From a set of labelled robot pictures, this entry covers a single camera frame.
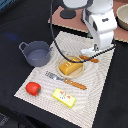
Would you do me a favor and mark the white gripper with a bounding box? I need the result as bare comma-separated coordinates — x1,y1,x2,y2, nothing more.
82,9,117,50

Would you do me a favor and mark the white toy spatula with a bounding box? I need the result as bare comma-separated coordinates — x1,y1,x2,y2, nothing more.
81,47,101,55

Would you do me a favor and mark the orange toy bread loaf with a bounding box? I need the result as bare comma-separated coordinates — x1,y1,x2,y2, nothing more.
59,57,83,75

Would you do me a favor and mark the yellow toy butter box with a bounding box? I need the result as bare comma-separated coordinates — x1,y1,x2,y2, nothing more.
52,88,76,108

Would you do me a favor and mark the red toy tomato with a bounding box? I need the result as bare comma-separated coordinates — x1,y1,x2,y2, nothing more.
26,82,41,96

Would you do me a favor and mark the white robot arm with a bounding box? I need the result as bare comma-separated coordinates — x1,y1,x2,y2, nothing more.
62,0,117,49

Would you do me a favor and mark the beige bowl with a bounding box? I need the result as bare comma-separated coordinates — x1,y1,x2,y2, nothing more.
116,4,128,31

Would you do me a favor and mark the beige round plate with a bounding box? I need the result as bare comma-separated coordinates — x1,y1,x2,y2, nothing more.
57,55,85,79

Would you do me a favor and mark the striped beige placemat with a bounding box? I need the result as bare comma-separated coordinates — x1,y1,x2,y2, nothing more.
13,30,117,128

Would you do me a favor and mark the knife with wooden handle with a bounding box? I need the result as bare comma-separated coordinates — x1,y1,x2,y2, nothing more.
79,55,99,63

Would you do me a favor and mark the fork with wooden handle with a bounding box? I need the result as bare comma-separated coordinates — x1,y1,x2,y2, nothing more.
45,71,87,90

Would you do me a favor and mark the grey toy pot with handles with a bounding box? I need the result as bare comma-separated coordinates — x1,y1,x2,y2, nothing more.
19,41,52,67

